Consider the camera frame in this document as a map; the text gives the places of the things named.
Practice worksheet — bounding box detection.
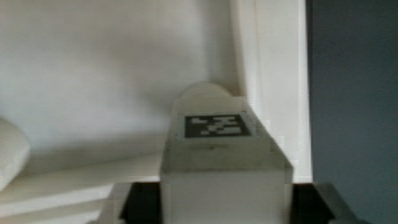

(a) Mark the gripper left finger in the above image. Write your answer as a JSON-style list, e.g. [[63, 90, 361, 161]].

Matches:
[[89, 182, 164, 224]]

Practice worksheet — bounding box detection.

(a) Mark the white table leg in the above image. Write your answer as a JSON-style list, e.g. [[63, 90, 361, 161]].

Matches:
[[161, 83, 294, 224]]

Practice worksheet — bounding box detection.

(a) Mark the white square tabletop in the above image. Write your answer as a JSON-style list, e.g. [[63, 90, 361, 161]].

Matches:
[[0, 0, 313, 224]]

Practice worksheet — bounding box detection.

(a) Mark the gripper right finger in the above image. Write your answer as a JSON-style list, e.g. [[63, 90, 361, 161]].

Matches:
[[290, 183, 372, 224]]

